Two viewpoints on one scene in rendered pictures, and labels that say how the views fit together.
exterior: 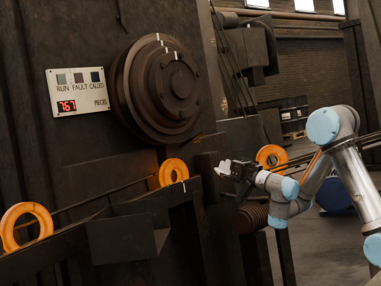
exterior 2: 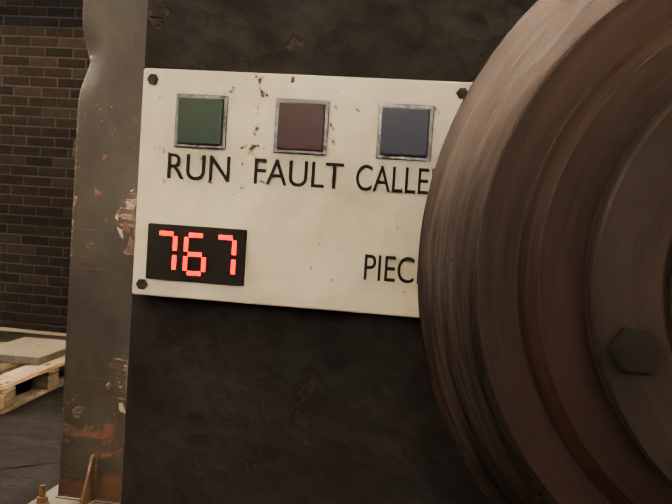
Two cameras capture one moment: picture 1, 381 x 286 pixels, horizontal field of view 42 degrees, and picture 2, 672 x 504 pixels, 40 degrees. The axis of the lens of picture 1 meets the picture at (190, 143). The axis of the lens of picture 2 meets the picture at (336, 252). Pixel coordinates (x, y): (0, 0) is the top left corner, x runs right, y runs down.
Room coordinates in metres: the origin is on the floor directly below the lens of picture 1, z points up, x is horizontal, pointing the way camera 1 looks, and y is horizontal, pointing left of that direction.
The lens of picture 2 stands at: (1.59, -0.23, 1.14)
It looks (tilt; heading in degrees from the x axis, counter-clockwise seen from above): 3 degrees down; 56
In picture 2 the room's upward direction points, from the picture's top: 4 degrees clockwise
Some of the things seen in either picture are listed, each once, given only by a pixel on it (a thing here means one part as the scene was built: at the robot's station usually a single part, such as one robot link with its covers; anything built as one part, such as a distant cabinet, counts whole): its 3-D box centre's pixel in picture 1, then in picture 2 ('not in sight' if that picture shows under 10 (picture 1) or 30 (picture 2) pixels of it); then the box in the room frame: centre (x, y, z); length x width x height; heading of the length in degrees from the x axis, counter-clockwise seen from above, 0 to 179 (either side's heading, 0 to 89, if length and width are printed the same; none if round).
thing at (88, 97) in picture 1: (79, 91); (299, 192); (1.97, 0.40, 1.15); 0.26 x 0.02 x 0.18; 137
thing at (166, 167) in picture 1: (174, 176); not in sight; (2.15, 0.09, 0.74); 0.16 x 0.03 x 0.16; 135
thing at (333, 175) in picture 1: (337, 190); not in sight; (4.08, -1.14, 0.17); 0.57 x 0.31 x 0.34; 157
